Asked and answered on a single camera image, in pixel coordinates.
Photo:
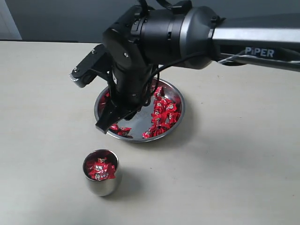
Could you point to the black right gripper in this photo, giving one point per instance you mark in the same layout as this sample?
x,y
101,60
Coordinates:
x,y
138,42

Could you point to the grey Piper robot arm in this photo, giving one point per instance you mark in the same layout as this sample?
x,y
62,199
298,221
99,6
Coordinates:
x,y
269,41

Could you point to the round steel plate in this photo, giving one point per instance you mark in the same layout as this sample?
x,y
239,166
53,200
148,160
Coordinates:
x,y
151,123

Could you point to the stainless steel cup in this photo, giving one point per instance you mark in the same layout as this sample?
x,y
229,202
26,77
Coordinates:
x,y
105,187

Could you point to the red wrapped candy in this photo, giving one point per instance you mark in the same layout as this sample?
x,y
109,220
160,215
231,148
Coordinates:
x,y
170,107
123,131

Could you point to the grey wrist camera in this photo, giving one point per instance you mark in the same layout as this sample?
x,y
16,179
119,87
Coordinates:
x,y
98,62

